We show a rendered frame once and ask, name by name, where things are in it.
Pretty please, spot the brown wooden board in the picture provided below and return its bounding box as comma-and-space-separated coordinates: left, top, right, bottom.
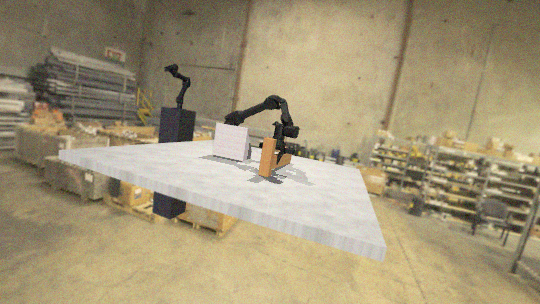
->
272, 153, 292, 169

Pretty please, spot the wooden slotted post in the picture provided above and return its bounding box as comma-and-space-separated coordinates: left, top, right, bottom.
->
258, 138, 277, 177

